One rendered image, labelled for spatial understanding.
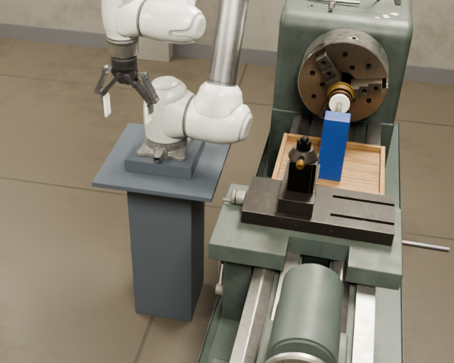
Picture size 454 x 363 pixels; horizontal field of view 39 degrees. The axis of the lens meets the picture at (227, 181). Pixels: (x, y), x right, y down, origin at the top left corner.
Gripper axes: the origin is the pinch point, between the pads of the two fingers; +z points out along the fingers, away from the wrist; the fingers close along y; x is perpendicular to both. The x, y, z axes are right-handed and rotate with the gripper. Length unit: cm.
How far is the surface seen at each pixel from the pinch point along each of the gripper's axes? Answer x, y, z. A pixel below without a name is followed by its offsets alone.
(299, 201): 13, -57, 9
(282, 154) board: -27, -44, 21
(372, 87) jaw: -49, -69, 1
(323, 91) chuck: -51, -52, 7
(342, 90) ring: -40, -60, 0
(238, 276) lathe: 24, -44, 32
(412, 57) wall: -300, -84, 94
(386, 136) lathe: -69, -77, 31
